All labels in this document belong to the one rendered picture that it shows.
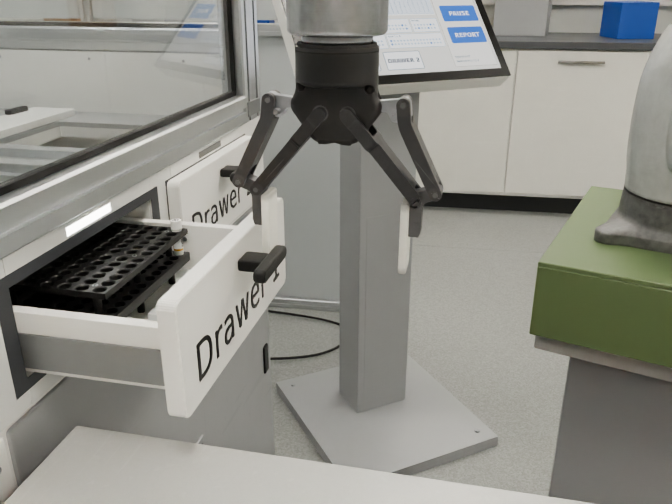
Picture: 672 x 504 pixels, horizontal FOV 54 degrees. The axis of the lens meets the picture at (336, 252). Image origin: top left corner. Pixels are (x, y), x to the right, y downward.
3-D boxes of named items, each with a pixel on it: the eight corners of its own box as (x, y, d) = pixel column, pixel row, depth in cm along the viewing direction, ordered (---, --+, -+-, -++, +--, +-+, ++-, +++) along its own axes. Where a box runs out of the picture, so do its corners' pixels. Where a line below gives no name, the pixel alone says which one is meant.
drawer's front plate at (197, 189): (257, 198, 113) (254, 134, 109) (186, 263, 86) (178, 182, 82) (248, 197, 113) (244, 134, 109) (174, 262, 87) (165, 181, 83)
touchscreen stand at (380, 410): (497, 445, 178) (541, 54, 140) (348, 496, 160) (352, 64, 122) (402, 357, 220) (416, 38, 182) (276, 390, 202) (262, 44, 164)
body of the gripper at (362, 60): (390, 36, 61) (387, 136, 64) (301, 34, 62) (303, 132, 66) (377, 43, 54) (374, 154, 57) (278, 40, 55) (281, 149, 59)
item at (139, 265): (187, 233, 75) (187, 228, 75) (105, 299, 59) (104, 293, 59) (172, 232, 76) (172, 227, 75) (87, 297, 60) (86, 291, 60)
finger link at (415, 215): (411, 181, 62) (443, 183, 62) (409, 231, 64) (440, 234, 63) (410, 185, 61) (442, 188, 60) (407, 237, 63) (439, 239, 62)
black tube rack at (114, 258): (192, 279, 77) (187, 227, 75) (113, 355, 62) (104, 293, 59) (26, 263, 82) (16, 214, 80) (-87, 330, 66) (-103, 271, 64)
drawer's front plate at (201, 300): (286, 281, 81) (283, 195, 77) (187, 422, 55) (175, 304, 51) (272, 279, 82) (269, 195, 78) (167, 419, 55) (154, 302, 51)
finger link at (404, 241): (404, 195, 64) (412, 196, 63) (401, 262, 66) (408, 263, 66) (400, 205, 61) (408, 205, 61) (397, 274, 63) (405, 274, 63)
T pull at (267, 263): (287, 256, 68) (287, 243, 67) (264, 286, 61) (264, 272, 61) (254, 253, 69) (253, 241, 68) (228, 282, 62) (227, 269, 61)
